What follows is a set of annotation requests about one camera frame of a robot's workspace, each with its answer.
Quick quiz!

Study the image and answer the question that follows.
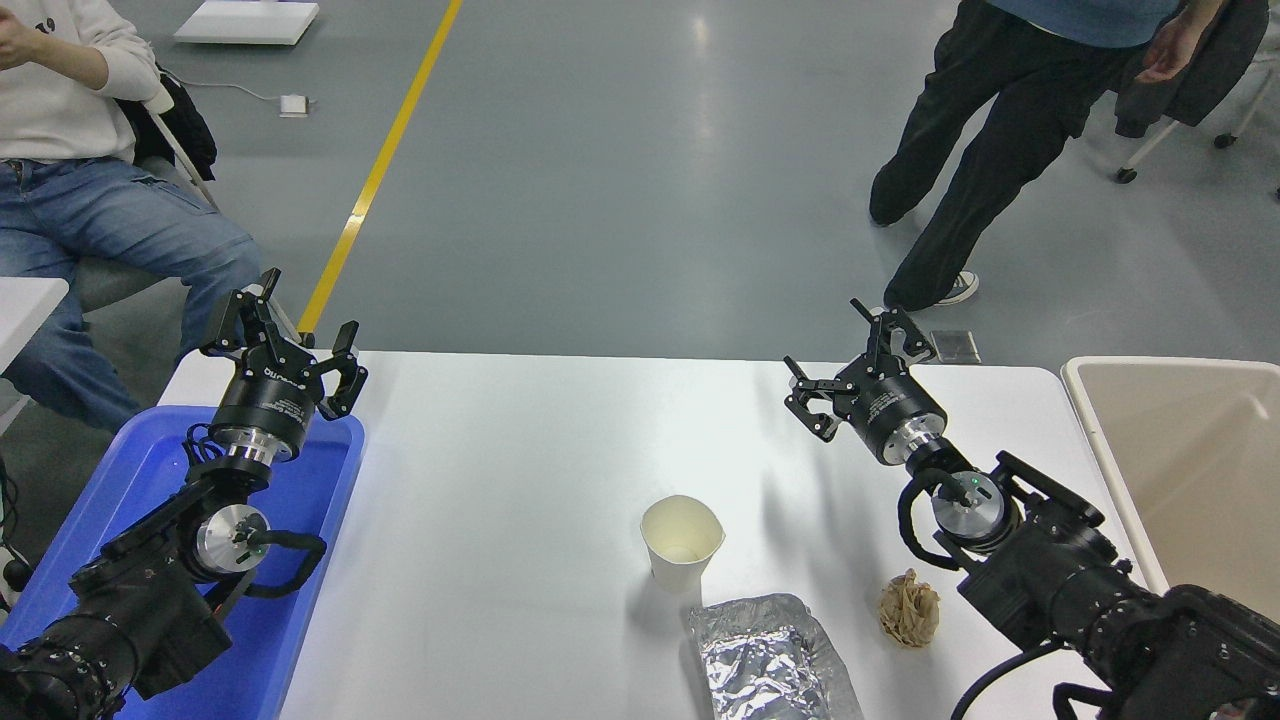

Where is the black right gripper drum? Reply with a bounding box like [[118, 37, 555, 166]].
[[845, 368, 949, 467]]

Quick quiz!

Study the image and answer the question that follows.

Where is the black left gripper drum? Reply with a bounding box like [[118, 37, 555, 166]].
[[210, 362, 323, 449]]

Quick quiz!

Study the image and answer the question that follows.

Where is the cream paper cup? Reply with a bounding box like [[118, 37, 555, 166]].
[[640, 495, 726, 594]]

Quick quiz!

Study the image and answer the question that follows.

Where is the person's hand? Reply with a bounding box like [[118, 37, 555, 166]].
[[1135, 10, 1202, 85], [0, 6, 46, 72]]

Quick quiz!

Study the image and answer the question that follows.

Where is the grey folding chair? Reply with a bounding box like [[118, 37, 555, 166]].
[[75, 85, 306, 349]]

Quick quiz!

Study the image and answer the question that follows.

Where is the blue plastic tray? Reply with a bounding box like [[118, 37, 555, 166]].
[[0, 405, 366, 720]]

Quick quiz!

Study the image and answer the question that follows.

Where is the seated person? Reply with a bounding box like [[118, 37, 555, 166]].
[[0, 0, 263, 433]]

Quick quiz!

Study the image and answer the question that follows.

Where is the crumpled tan paper ball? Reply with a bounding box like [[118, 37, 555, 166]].
[[878, 569, 942, 649]]

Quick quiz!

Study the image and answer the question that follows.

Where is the black bag on chair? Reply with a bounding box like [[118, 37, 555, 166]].
[[115, 66, 219, 183]]

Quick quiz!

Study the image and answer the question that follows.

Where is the white side table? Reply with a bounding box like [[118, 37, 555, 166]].
[[0, 277, 70, 373]]

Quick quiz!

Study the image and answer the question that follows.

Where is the standing person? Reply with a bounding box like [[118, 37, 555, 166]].
[[868, 0, 1226, 313]]

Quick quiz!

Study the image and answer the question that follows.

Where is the crinkled foil tray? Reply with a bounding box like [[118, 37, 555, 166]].
[[687, 593, 866, 720]]

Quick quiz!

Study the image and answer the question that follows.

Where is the large pale bin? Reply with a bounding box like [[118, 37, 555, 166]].
[[1060, 356, 1280, 623]]

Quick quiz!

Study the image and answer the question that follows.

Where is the white flat board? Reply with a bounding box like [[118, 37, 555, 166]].
[[173, 0, 321, 47]]

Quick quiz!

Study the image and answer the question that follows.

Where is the white wheeled chair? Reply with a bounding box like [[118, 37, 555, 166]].
[[1115, 50, 1280, 201]]

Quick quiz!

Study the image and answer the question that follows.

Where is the dark jacket on chair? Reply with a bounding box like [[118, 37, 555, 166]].
[[1113, 0, 1271, 140]]

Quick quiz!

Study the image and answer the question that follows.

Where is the thin grey floor cable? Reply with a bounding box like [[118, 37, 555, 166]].
[[160, 68, 283, 103]]

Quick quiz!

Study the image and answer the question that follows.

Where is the black hanging cable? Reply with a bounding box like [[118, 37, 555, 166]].
[[0, 455, 35, 613]]

